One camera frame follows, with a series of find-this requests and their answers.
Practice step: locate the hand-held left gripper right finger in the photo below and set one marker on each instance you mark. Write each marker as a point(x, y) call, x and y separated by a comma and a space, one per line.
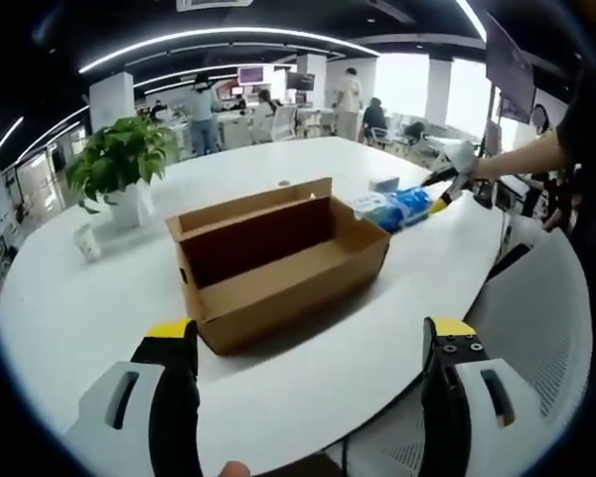
point(477, 397)

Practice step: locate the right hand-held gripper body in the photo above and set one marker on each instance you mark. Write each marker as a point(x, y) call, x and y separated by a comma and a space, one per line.
point(464, 156)

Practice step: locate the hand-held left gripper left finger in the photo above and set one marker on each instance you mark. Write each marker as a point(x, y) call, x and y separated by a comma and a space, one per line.
point(119, 397)

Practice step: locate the dark blue soft pack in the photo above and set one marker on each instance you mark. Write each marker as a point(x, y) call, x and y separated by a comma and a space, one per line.
point(407, 208)

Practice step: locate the brown cardboard shoe box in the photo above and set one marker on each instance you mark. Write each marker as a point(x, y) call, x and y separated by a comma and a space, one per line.
point(278, 318)

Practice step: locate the grey mesh office chair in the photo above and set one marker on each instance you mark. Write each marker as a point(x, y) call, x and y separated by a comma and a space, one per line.
point(536, 308)

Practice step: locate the person's black shirt torso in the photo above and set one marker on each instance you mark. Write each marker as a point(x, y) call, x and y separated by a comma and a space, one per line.
point(591, 174)

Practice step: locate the white paper cup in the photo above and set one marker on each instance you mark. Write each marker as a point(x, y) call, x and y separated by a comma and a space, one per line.
point(88, 243)

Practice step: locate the white office chair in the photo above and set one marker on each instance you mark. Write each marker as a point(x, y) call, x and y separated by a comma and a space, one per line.
point(284, 124)

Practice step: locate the dark monitor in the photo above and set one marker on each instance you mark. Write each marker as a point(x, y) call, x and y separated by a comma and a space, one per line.
point(300, 80)

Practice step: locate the purple lit monitor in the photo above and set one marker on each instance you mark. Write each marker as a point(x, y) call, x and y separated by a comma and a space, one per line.
point(251, 75)

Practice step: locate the green plant in white pot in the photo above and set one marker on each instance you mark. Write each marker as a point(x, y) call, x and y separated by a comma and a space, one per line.
point(119, 154)

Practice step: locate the long ceiling light strip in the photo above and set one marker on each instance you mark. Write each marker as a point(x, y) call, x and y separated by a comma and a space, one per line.
point(213, 31)

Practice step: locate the ceiling air conditioner unit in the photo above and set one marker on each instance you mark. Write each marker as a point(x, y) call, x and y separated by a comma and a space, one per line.
point(213, 4)

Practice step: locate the white square pillar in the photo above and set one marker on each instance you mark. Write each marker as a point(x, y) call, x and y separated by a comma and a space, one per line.
point(111, 102)

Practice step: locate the large dark wall screen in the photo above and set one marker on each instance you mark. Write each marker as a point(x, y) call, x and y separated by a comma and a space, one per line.
point(511, 69)

